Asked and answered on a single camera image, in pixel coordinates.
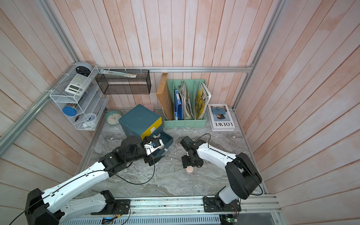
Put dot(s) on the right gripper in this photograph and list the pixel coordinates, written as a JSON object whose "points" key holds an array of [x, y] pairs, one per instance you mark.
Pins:
{"points": [[185, 162]]}

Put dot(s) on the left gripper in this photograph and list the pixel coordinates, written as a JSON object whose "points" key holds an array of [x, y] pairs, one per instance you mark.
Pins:
{"points": [[149, 159]]}

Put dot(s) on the teal bottom drawer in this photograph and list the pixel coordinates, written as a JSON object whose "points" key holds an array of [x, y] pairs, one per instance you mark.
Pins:
{"points": [[167, 140]]}

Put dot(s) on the yellow drawer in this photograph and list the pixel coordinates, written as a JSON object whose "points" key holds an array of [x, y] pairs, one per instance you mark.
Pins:
{"points": [[152, 127]]}

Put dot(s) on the teal drawer cabinet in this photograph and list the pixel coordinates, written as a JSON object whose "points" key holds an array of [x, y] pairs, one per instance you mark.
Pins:
{"points": [[133, 122]]}

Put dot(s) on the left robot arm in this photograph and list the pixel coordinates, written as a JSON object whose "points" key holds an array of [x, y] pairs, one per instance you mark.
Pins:
{"points": [[56, 205]]}

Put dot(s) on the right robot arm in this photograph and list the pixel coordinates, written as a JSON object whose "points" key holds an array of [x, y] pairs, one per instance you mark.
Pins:
{"points": [[242, 175]]}

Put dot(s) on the newspapers in organizer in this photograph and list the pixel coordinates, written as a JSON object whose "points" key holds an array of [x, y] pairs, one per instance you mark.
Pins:
{"points": [[187, 111]]}

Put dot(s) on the LOEWE book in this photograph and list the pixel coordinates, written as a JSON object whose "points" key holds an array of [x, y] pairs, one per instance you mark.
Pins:
{"points": [[220, 117]]}

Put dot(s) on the blue binder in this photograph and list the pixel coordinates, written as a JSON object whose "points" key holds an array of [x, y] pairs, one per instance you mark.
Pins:
{"points": [[178, 109]]}

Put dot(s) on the green alarm clock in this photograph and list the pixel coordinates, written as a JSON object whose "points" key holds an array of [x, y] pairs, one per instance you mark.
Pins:
{"points": [[112, 118]]}

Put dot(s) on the yellow magazine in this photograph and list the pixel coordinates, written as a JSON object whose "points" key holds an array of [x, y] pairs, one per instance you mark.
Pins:
{"points": [[202, 99]]}

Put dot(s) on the brown envelope folder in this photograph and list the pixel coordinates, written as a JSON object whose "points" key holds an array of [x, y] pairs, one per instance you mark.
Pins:
{"points": [[164, 97]]}

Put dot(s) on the green file organizer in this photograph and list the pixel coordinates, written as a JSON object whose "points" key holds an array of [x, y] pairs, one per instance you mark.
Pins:
{"points": [[192, 87]]}

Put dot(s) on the black mesh basket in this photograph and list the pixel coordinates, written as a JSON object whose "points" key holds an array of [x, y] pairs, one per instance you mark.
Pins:
{"points": [[121, 85]]}

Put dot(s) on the blue lid jar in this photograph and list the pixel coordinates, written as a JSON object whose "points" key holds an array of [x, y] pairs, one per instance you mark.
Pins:
{"points": [[70, 110]]}

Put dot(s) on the ruler on basket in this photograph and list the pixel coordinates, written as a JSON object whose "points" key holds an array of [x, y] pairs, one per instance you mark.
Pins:
{"points": [[116, 73]]}

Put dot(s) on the white calculator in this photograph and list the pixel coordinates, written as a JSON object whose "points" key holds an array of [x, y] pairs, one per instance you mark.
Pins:
{"points": [[78, 85]]}

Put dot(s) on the round grey speaker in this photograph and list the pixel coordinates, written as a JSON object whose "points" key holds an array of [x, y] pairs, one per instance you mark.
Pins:
{"points": [[83, 68]]}

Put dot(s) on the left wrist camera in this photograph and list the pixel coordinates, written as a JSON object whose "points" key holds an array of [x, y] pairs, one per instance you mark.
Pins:
{"points": [[152, 144]]}

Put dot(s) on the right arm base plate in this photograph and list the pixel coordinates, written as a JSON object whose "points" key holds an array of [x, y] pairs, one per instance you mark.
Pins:
{"points": [[214, 204]]}

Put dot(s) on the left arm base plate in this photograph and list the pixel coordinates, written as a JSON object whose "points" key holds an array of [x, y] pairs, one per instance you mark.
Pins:
{"points": [[119, 207]]}

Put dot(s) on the white wire shelf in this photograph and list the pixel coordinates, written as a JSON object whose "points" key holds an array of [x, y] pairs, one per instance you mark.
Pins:
{"points": [[92, 101]]}

